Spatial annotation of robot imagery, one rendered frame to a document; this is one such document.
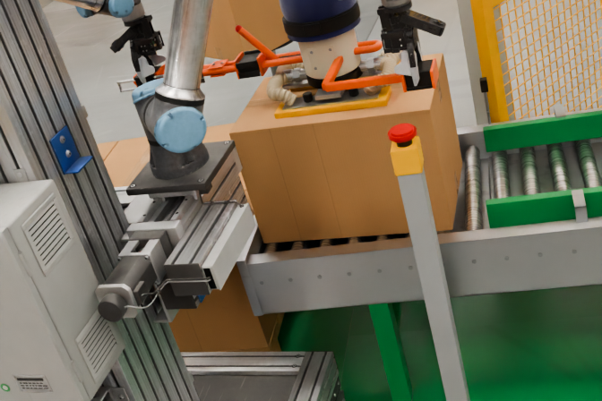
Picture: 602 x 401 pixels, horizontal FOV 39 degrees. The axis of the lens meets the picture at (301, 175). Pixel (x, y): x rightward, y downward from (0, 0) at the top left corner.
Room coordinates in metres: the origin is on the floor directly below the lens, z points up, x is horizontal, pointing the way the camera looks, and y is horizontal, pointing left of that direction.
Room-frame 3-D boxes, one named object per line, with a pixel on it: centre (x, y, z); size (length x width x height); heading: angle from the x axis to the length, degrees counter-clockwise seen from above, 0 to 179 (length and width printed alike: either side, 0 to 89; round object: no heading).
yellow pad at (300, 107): (2.29, -0.15, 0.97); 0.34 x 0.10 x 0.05; 69
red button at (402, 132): (1.83, -0.26, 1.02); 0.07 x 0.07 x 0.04
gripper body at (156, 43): (2.58, 0.36, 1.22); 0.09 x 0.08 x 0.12; 69
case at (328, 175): (2.38, -0.18, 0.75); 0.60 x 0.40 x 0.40; 69
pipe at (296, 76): (2.38, -0.18, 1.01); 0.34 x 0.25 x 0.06; 69
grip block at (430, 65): (2.03, -0.37, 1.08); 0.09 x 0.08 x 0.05; 159
